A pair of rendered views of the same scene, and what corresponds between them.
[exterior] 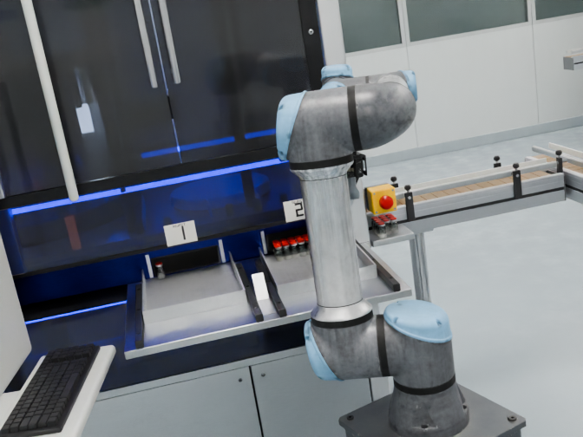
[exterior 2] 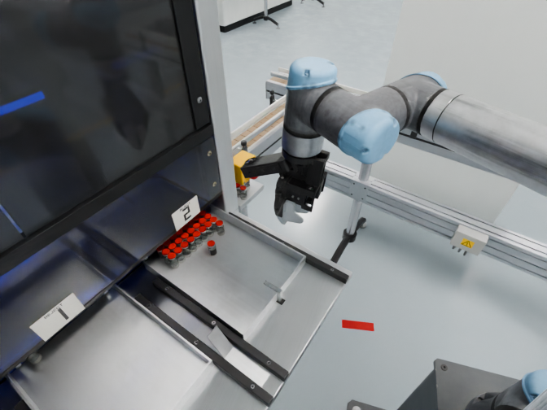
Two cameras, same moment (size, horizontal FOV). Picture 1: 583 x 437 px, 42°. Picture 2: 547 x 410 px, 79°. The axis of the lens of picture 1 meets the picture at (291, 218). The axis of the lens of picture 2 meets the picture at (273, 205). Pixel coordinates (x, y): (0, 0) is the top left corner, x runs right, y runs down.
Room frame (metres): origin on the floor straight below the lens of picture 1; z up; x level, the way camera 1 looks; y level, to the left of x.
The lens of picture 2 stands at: (1.52, 0.25, 1.63)
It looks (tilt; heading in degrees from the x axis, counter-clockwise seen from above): 45 degrees down; 313
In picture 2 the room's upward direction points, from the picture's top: straight up
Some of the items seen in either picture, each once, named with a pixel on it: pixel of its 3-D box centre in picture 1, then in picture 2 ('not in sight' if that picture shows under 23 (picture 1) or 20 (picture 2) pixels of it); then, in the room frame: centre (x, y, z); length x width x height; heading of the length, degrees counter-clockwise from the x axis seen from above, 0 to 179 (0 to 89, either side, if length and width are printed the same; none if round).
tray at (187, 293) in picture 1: (191, 284); (109, 368); (1.95, 0.30, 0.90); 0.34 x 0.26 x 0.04; 8
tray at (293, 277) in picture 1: (314, 261); (225, 262); (1.98, -0.04, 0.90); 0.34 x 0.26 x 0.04; 8
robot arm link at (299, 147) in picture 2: not in sight; (303, 137); (1.84, -0.16, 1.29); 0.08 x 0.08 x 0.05
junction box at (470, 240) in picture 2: not in sight; (468, 240); (1.54, -1.01, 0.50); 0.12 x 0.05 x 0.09; 9
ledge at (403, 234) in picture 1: (386, 233); (236, 189); (2.19, -0.28, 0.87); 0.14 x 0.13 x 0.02; 9
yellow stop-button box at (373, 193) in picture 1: (381, 198); (240, 166); (2.15, -0.27, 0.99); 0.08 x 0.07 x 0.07; 9
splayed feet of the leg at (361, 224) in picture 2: not in sight; (348, 239); (2.08, -0.99, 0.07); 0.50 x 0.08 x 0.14; 99
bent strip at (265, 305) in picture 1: (263, 293); (238, 355); (1.77, 0.10, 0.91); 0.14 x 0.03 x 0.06; 9
